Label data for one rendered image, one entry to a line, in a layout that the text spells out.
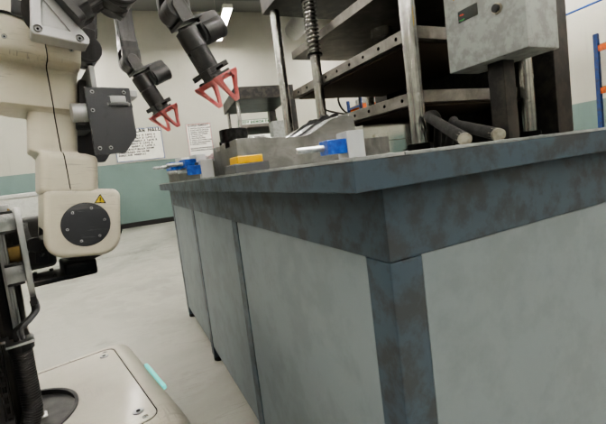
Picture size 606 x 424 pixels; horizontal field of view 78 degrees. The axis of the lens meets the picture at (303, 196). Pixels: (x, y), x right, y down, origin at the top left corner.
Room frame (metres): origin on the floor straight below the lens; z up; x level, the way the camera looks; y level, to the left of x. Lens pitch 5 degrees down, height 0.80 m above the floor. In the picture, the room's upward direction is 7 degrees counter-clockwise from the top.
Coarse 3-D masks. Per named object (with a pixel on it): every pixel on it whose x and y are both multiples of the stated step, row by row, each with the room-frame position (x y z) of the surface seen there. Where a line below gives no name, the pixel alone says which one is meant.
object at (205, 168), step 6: (198, 162) 1.15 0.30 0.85; (204, 162) 1.12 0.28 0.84; (210, 162) 1.13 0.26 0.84; (186, 168) 1.12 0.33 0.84; (192, 168) 1.11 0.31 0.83; (198, 168) 1.12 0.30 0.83; (204, 168) 1.12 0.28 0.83; (210, 168) 1.13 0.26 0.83; (168, 174) 1.10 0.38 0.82; (192, 174) 1.11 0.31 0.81; (204, 174) 1.12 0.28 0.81; (210, 174) 1.13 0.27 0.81
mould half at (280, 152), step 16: (304, 128) 1.25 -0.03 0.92; (320, 128) 1.10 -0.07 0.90; (336, 128) 1.12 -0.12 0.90; (352, 128) 1.14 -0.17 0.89; (224, 144) 1.09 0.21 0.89; (240, 144) 0.99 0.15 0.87; (256, 144) 1.01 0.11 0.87; (272, 144) 1.03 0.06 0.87; (288, 144) 1.05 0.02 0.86; (304, 144) 1.07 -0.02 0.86; (368, 144) 1.17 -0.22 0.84; (384, 144) 1.20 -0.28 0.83; (224, 160) 1.11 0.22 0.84; (272, 160) 1.03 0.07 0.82; (288, 160) 1.05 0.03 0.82; (304, 160) 1.07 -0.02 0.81; (320, 160) 1.09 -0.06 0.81
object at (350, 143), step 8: (336, 136) 0.76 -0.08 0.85; (344, 136) 0.73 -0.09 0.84; (352, 136) 0.72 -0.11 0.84; (360, 136) 0.73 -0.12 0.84; (320, 144) 0.74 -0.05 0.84; (328, 144) 0.71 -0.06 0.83; (336, 144) 0.72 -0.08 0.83; (344, 144) 0.72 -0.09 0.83; (352, 144) 0.72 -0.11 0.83; (360, 144) 0.73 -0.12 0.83; (296, 152) 0.72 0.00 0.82; (304, 152) 0.71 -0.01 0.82; (320, 152) 0.75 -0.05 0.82; (328, 152) 0.71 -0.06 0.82; (336, 152) 0.71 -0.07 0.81; (344, 152) 0.72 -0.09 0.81; (352, 152) 0.72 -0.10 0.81; (360, 152) 0.73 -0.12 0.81
